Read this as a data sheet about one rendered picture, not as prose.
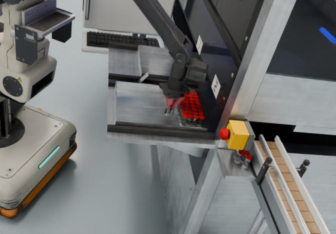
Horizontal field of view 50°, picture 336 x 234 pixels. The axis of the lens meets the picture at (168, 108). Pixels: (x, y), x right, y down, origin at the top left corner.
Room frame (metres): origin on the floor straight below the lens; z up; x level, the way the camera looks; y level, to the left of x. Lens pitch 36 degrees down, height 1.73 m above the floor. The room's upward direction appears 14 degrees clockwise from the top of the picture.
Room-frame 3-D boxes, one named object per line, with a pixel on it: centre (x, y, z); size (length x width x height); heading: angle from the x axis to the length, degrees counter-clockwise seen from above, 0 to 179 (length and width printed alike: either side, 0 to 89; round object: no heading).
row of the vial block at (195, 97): (1.19, -0.11, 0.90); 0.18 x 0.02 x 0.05; 15
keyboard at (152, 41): (1.78, 0.32, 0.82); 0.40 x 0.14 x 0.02; 108
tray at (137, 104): (1.15, 0.04, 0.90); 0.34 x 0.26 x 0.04; 105
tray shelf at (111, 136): (1.33, 0.04, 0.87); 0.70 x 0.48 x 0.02; 15
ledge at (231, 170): (0.97, -0.30, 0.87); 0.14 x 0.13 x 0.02; 105
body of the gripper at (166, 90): (1.13, -0.01, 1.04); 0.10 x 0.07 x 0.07; 120
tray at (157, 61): (1.51, 0.02, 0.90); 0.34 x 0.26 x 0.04; 105
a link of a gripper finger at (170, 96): (1.13, 0.00, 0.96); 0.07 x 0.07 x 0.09; 30
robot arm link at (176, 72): (1.13, -0.01, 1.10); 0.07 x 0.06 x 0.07; 86
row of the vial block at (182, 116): (1.18, -0.05, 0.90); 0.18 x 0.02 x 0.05; 15
